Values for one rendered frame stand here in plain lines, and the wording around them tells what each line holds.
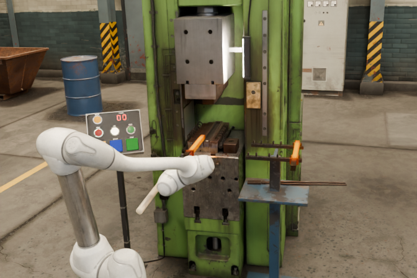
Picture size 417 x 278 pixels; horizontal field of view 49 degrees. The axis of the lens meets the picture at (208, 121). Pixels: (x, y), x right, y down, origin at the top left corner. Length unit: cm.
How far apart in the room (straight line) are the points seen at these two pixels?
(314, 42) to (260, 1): 524
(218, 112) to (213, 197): 69
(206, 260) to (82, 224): 141
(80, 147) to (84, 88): 570
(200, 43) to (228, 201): 103
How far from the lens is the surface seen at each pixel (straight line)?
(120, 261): 202
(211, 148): 293
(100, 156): 176
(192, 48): 280
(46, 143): 188
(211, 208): 304
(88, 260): 212
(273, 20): 285
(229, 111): 334
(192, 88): 285
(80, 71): 735
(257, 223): 327
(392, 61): 870
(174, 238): 348
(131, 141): 291
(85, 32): 1037
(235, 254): 319
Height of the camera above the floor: 197
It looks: 17 degrees down
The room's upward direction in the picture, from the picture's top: 2 degrees counter-clockwise
